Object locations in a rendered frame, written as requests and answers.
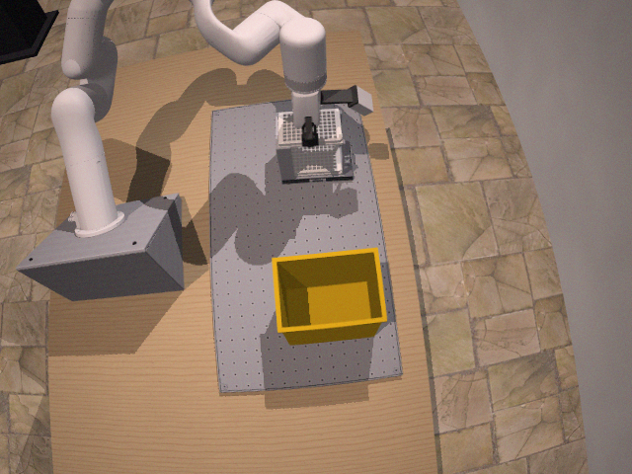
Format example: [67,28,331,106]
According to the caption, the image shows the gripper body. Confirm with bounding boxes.
[285,80,327,128]

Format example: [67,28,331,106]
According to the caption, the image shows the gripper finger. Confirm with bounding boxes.
[301,117,319,147]

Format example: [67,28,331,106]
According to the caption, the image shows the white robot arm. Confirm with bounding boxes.
[51,0,373,238]

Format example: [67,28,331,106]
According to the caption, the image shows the yellow plastics bin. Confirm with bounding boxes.
[272,248,387,346]

